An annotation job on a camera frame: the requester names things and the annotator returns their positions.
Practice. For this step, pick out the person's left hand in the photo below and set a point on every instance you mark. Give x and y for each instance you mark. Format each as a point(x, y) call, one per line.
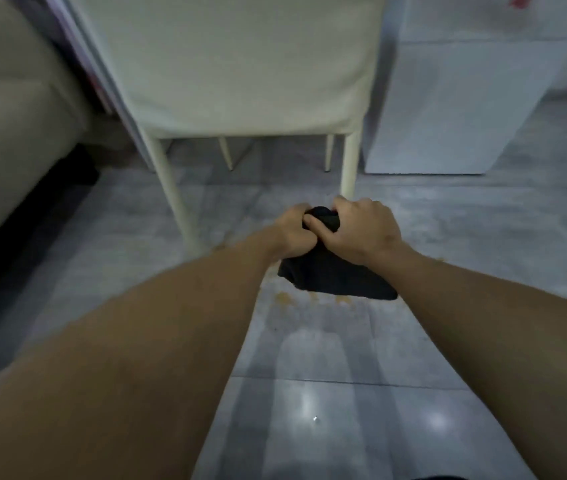
point(289, 233)

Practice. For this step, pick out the person's right hand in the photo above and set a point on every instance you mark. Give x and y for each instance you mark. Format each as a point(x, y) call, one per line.
point(366, 229)

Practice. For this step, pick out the person's right thumb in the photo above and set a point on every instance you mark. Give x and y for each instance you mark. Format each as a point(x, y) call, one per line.
point(327, 236)

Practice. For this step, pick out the person's left fingers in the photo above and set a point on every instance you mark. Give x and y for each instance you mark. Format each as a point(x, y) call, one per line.
point(307, 229)

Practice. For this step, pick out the black cloth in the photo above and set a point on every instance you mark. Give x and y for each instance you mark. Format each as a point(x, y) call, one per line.
point(334, 277)

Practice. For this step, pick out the person's left forearm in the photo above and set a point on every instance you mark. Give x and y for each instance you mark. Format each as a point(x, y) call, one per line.
point(128, 374)

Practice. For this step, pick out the person's right forearm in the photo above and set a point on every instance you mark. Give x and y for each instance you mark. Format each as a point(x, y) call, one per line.
point(508, 354)

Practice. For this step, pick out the cream upholstered chair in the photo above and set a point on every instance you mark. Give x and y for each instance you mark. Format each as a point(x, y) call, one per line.
point(243, 89)

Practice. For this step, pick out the white cabinet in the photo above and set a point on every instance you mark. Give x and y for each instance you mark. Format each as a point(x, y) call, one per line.
point(468, 89)

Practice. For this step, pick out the beige sofa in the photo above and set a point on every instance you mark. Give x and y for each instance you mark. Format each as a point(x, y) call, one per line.
point(11, 119)

